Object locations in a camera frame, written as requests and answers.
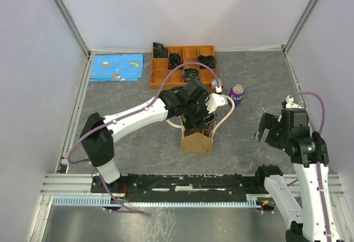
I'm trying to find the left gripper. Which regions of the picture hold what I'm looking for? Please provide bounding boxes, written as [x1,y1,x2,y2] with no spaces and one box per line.
[185,93,218,131]

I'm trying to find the canvas tote bag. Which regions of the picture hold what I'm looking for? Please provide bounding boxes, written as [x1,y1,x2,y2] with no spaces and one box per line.
[167,95,235,153]

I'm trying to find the red cola can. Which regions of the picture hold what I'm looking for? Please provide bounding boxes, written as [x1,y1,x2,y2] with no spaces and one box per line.
[198,126,214,137]
[209,79,223,94]

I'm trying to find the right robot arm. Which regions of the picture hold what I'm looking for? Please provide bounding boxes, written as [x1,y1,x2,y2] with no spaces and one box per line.
[253,108,343,241]

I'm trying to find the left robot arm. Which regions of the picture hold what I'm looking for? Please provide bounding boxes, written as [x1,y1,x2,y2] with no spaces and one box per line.
[80,79,226,192]

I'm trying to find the rolled dark sock front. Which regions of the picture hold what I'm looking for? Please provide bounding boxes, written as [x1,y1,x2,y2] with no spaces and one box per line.
[183,68,200,83]

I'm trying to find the purple Fanta can right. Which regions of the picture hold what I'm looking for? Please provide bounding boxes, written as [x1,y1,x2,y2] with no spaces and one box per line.
[228,84,245,107]

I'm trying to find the rolled black sock right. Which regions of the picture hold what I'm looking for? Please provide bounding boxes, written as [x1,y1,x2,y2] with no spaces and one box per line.
[198,55,216,69]

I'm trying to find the rolled black sock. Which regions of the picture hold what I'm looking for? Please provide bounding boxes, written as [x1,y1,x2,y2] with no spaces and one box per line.
[198,55,216,69]
[168,53,183,70]

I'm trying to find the rolled black sock middle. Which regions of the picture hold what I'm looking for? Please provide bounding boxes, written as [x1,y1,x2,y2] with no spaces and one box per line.
[168,53,183,70]

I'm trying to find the orange wooden divider tray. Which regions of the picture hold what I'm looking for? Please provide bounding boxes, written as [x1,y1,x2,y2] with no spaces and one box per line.
[150,45,216,90]

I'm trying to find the rolled dark sock back-left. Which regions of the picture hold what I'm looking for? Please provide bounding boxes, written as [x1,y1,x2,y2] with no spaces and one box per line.
[153,42,168,58]

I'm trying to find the blue patterned folded cloth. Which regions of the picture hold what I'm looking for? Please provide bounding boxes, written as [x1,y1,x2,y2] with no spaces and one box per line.
[90,54,143,82]

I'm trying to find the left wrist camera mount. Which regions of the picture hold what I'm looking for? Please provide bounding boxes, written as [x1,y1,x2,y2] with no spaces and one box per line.
[206,87,228,114]

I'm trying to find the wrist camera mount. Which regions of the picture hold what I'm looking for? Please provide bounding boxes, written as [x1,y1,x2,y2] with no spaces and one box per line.
[206,87,228,114]
[282,95,303,109]

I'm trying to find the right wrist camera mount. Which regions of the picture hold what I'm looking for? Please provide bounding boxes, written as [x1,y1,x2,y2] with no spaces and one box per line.
[282,95,303,109]

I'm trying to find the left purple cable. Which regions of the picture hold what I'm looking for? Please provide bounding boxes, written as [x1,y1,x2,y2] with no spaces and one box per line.
[67,61,222,214]

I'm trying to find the purple cable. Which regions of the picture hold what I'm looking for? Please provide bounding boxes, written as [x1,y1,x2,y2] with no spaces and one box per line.
[286,91,332,242]
[67,61,222,214]

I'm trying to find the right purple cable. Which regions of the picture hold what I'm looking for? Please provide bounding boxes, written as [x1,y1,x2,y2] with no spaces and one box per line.
[286,91,332,242]

